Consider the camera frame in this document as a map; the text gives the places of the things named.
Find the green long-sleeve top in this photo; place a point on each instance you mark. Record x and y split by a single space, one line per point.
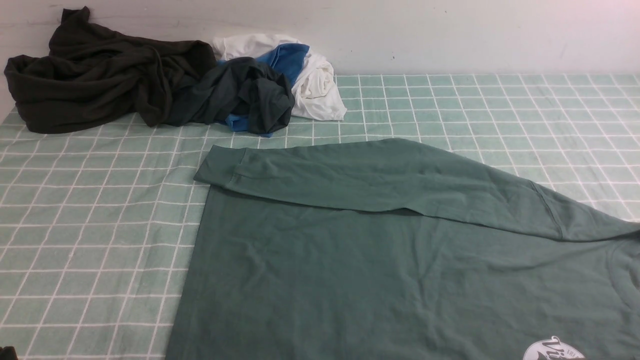
396 250

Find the white crumpled garment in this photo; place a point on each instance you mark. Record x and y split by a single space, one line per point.
316 93

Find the dark grey crumpled garment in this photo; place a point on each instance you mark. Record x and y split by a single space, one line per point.
210 98

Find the blue crumpled garment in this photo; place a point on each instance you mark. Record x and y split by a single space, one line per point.
287 60

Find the green checked tablecloth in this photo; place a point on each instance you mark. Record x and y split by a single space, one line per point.
97 226

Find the dark olive crumpled garment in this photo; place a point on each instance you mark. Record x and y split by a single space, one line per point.
93 75

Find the black object at corner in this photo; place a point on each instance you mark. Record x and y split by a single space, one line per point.
8 353

